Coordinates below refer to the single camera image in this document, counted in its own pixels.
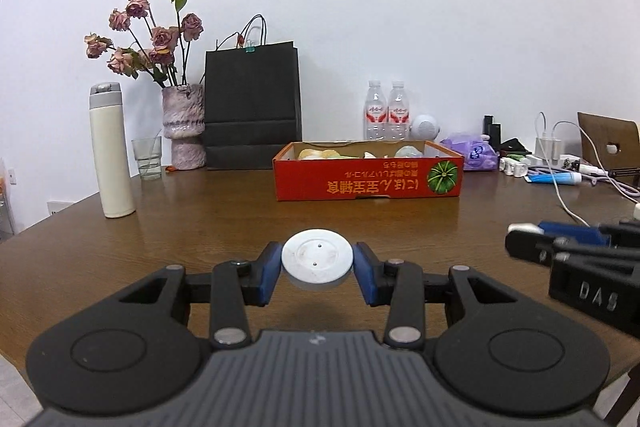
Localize dried pink roses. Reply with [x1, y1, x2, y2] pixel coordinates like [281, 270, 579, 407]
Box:
[84, 0, 204, 88]

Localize white power adapter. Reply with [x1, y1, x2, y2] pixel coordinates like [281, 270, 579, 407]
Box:
[535, 137, 561, 160]

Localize blue toothpaste tube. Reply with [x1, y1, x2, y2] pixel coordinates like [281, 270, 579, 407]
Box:
[525, 172, 583, 184]

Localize black upright device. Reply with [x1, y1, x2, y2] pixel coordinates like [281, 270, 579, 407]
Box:
[482, 114, 501, 145]

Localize purple tissue pack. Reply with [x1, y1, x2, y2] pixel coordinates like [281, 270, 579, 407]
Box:
[440, 132, 500, 172]

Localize white and tan plush toy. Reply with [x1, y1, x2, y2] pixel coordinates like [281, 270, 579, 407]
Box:
[297, 148, 341, 161]

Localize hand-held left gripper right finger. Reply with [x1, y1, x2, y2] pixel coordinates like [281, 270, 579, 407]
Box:
[352, 241, 521, 350]

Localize pink mottled vase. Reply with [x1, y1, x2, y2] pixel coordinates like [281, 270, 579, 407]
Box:
[161, 83, 207, 170]

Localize clear water bottle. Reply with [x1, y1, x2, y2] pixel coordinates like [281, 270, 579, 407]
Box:
[387, 81, 412, 142]
[364, 80, 390, 141]

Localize red cardboard box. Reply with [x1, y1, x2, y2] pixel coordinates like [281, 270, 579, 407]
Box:
[272, 140, 465, 202]

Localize white charging cable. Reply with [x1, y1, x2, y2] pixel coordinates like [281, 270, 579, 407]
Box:
[552, 122, 608, 172]
[534, 111, 593, 227]

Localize white round cap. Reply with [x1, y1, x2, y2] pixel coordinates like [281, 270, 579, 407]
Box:
[281, 228, 356, 292]

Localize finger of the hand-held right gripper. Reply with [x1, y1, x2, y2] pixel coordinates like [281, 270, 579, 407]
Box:
[537, 218, 640, 250]
[505, 231, 640, 266]

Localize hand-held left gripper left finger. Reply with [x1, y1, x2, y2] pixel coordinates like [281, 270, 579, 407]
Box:
[114, 241, 283, 351]

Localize cream thermos bottle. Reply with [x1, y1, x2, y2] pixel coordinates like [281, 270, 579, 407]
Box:
[89, 82, 137, 219]

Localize wood pattern laptop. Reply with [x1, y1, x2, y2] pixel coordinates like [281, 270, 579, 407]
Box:
[577, 112, 640, 175]

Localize white round speaker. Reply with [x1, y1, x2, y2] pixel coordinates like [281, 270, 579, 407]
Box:
[410, 114, 442, 142]

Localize black paper bag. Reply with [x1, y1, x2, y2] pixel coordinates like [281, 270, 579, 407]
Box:
[202, 14, 303, 171]

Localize clear drinking glass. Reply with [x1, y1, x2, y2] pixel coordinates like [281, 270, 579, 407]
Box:
[131, 136, 164, 181]

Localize purple cable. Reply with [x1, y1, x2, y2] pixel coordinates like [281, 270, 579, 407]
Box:
[580, 167, 640, 196]

